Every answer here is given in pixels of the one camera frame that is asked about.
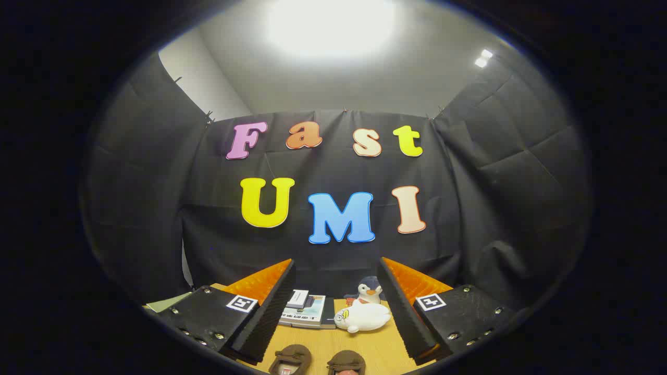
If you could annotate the small dark-blue cover book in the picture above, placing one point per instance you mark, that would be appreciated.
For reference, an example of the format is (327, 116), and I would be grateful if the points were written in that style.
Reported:
(297, 298)

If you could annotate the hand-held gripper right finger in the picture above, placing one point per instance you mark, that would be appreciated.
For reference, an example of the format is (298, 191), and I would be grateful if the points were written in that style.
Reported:
(404, 312)

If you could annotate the large ceiling light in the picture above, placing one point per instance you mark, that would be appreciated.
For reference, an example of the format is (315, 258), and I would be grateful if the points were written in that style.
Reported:
(331, 23)

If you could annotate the brown fuzzy shoe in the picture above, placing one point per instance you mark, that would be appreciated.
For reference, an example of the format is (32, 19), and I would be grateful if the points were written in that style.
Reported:
(346, 360)
(292, 357)

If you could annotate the white seal plush toy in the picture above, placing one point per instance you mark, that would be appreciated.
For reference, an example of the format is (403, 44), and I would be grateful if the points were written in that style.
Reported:
(365, 316)

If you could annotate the light-blue cover book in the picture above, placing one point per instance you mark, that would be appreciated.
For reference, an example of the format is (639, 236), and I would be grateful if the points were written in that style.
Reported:
(307, 315)

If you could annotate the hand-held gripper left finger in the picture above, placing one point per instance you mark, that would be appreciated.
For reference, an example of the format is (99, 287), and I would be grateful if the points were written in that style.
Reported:
(271, 317)

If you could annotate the grey penguin plush toy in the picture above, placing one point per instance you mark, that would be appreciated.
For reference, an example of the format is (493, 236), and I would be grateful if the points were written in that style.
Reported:
(370, 287)

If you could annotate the green fabric storage box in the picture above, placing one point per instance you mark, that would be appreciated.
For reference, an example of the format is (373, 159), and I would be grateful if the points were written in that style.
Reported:
(167, 303)

